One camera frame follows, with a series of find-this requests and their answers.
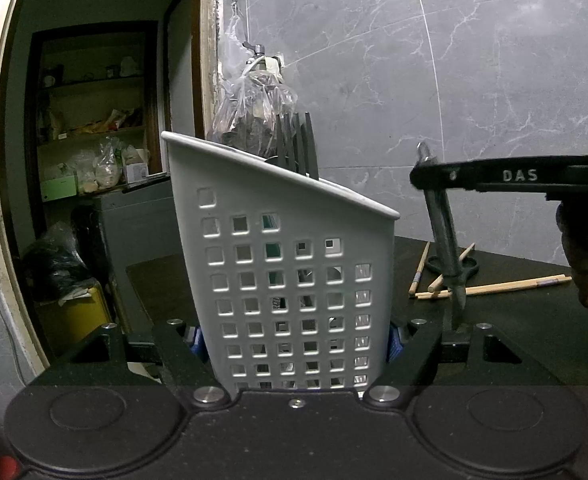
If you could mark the small white box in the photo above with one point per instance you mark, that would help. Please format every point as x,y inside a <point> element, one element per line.
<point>136,173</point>

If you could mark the yellow plastic container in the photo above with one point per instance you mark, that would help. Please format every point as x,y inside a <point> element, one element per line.
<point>73,320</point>

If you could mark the wooden shelf unit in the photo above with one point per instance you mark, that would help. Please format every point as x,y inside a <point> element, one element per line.
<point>32,110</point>

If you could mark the wall water tap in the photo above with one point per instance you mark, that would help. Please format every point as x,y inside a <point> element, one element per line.
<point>261,57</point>

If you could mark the black plastic bag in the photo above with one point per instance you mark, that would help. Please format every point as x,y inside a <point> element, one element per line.
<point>56,262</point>

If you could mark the plastic bag of dried goods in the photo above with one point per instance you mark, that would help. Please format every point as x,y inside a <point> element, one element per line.
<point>254,105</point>

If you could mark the pile of food packets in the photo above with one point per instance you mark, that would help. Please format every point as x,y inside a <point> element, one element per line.
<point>98,122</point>

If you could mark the grey metal cabinet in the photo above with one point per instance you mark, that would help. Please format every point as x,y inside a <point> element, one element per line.
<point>133,230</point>

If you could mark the clear bags of goods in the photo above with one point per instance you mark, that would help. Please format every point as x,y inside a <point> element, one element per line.
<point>101,165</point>

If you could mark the clear empty plastic bag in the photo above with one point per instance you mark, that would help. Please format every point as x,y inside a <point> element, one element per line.
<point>231,40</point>

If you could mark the green box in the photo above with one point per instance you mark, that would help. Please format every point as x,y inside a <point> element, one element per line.
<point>58,188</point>

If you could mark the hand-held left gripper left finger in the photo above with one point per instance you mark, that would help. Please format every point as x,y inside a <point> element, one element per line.
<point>198,342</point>

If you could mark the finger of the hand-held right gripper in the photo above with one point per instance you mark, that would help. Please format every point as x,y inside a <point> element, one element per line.
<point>499,175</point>

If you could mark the dark metal fork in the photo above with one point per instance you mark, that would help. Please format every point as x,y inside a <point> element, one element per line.
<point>299,150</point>

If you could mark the white ornament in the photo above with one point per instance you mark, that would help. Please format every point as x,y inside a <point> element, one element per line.
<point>129,66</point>

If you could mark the white perforated utensil basket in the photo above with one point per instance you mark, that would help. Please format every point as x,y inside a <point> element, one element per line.
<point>254,200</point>

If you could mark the red round object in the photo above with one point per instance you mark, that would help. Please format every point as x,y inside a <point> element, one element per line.
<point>6,467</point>

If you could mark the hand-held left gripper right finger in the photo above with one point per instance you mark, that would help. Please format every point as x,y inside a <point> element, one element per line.
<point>394,342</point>

